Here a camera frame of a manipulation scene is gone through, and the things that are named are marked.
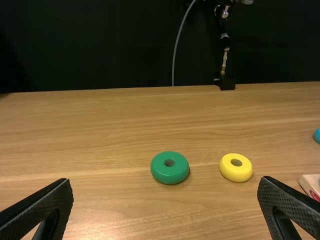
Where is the dark green ring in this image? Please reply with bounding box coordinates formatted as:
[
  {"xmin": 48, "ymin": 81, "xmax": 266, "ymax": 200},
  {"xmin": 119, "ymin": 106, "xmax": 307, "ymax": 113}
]
[{"xmin": 150, "ymin": 151, "xmax": 190, "ymax": 186}]

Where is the wooden peg base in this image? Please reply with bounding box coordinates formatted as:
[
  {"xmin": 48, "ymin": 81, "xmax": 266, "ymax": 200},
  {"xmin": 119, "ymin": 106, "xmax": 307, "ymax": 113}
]
[{"xmin": 298, "ymin": 173, "xmax": 320, "ymax": 202}]

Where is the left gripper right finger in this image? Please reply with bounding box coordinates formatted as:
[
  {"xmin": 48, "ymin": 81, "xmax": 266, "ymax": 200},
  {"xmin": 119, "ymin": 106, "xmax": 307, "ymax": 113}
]
[{"xmin": 257, "ymin": 175, "xmax": 320, "ymax": 240}]

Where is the grey cable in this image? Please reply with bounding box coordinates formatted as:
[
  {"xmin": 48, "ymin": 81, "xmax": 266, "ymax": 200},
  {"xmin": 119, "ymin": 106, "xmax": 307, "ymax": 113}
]
[{"xmin": 171, "ymin": 0, "xmax": 196, "ymax": 87}]

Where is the yellow ring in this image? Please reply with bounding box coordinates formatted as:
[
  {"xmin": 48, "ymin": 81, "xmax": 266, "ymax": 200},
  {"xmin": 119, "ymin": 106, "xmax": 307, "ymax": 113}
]
[{"xmin": 218, "ymin": 153, "xmax": 254, "ymax": 183}]

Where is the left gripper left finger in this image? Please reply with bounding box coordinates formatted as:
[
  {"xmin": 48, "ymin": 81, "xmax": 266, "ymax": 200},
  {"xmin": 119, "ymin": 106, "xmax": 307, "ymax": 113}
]
[{"xmin": 0, "ymin": 177, "xmax": 74, "ymax": 240}]

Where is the black clamp stand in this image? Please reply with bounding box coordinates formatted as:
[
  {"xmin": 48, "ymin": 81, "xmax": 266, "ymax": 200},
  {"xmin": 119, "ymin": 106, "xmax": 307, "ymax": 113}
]
[{"xmin": 213, "ymin": 0, "xmax": 237, "ymax": 91}]

